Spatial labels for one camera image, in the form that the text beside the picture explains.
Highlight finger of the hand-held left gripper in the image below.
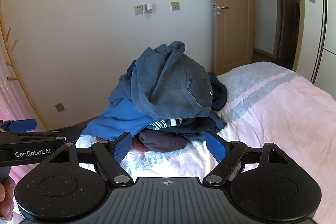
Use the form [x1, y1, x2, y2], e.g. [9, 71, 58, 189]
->
[0, 126, 80, 146]
[0, 118, 38, 133]

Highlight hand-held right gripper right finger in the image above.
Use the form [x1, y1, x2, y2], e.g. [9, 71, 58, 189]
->
[202, 132, 289, 186]

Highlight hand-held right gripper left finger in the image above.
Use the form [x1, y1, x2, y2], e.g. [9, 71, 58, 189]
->
[49, 132, 134, 187]

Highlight dark washed denim jeans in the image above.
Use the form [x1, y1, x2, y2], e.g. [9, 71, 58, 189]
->
[109, 41, 214, 120]

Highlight person's left hand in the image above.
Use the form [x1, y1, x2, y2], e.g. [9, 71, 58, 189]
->
[0, 177, 17, 222]

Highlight bright blue shirt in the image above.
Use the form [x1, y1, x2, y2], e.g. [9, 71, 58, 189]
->
[81, 98, 158, 142]

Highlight dark purple folded garment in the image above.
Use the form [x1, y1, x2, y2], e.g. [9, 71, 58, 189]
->
[139, 130, 187, 153]

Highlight wooden coat rack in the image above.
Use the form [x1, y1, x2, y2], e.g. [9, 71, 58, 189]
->
[0, 0, 50, 132]

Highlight striped garment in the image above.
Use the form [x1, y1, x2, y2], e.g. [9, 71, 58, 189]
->
[146, 118, 184, 130]

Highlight pink striped bed blanket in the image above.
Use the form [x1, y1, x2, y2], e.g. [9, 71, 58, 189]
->
[75, 61, 336, 224]

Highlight beige wooden door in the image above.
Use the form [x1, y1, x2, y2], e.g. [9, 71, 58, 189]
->
[209, 0, 256, 76]

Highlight dark hallway door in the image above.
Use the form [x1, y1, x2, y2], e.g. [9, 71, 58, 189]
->
[274, 0, 301, 59]

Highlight white wardrobe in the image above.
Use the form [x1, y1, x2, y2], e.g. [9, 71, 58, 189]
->
[311, 0, 336, 101]

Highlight silver door handle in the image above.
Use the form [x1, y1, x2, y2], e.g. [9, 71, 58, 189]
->
[213, 2, 229, 16]

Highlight beige door frame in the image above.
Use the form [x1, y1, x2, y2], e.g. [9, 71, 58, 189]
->
[294, 0, 306, 72]

